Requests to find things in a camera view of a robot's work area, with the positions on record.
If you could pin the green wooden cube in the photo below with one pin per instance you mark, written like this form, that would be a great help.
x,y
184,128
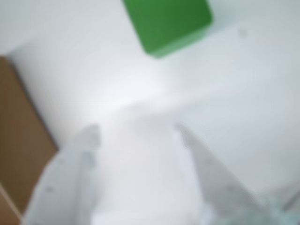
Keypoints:
x,y
168,25

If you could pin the brown cardboard box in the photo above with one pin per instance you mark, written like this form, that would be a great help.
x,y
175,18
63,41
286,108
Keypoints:
x,y
21,131

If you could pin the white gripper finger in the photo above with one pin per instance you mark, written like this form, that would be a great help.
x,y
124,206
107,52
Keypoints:
x,y
218,187
63,182

